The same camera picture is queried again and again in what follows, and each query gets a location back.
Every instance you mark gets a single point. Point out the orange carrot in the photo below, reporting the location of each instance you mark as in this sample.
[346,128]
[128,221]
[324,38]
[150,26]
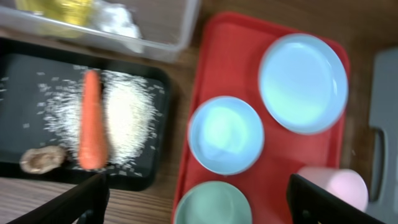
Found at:
[93,150]

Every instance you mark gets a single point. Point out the pink cup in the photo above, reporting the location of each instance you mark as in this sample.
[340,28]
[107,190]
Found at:
[345,184]

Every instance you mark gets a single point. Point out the brown mushroom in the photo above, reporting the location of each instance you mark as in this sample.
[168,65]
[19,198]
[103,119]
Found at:
[42,160]

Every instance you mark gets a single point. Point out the light blue bowl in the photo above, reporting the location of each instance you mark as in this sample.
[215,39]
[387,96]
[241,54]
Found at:
[226,135]

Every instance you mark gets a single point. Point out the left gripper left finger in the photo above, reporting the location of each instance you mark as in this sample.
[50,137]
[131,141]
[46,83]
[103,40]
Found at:
[85,203]

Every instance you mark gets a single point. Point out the red serving tray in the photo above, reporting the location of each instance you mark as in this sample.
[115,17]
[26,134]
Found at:
[231,50]

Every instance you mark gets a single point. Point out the light blue plate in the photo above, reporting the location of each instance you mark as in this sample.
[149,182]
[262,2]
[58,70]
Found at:
[303,83]

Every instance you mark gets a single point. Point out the white tissue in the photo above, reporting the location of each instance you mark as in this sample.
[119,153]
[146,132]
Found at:
[114,18]

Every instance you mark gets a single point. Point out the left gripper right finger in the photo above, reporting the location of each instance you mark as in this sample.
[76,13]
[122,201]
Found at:
[309,203]

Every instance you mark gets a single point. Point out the black plastic tray bin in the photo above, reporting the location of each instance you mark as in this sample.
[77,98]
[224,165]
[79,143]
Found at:
[29,76]

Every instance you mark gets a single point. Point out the grey dishwasher rack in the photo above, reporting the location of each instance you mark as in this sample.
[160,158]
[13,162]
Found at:
[383,119]

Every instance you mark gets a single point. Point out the yellow wrapper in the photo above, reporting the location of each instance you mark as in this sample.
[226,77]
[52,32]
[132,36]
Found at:
[75,12]

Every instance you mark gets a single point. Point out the white rice pile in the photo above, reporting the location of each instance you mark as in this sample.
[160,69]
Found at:
[128,109]

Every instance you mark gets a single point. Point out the green bowl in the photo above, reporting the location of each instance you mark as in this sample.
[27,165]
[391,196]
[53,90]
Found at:
[213,202]

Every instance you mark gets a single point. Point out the clear plastic bin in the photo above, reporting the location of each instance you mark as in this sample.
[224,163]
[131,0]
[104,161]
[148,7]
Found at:
[166,27]

